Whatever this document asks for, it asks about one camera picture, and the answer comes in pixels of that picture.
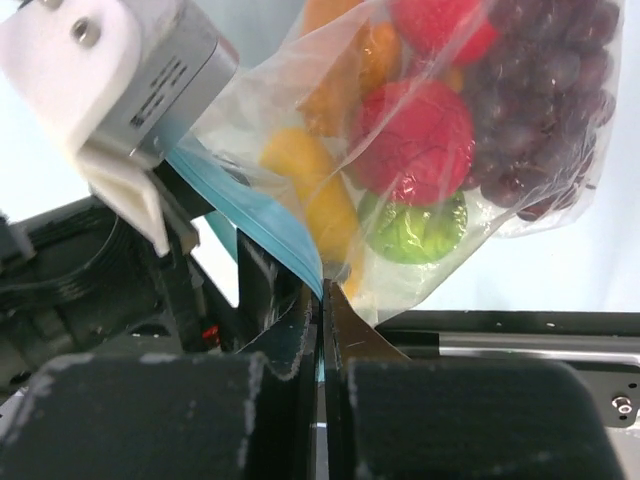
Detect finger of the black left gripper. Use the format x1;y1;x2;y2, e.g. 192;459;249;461
237;232;305;350

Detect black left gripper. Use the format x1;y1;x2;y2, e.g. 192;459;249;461
1;165;240;395

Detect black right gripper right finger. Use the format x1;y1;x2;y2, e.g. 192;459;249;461
322;284;639;479

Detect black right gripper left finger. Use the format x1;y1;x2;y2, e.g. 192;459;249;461
1;293;319;479

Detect yellow fake lemon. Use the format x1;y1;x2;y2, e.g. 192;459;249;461
260;127;364;300

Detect clear zip top bag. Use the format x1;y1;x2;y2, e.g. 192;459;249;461
169;1;625;325

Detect red fake apple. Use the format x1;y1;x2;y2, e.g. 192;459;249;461
346;80;475;207

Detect orange fake food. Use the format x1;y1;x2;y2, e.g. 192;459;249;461
298;20;402;137

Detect green fake fruit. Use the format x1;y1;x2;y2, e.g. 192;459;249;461
358;192;468;265

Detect red fake tomato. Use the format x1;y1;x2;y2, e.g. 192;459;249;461
388;0;500;67

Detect purple fake grapes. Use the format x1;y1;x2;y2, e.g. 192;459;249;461
463;1;621;222

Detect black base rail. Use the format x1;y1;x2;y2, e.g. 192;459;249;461
376;311;639;429

